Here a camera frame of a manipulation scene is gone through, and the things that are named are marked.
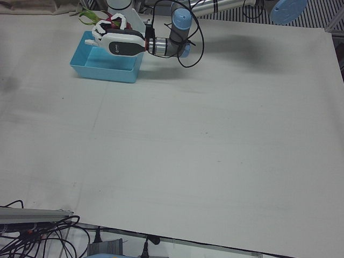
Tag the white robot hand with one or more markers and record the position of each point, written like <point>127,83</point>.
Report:
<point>121,45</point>

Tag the pink dragon fruit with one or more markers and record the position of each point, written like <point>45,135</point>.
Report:
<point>115,24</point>

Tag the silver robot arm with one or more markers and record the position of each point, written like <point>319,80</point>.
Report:
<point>182,21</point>

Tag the light blue plastic tray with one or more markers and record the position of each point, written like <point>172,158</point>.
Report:
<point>107,72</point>

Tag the white cylindrical stand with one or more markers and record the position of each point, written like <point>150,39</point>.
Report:
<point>118,5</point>

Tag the beige fabric sheet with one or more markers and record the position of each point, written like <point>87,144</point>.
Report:
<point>32,6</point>

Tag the white table cover sheet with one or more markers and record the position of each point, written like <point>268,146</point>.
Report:
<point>188,134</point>

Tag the grey-blue teach pendant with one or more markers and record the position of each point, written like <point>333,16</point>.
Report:
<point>107,255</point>

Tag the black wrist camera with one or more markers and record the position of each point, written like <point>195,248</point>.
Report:
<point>149,31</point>

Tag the aluminium profile post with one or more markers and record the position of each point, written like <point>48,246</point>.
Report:
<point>32,213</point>

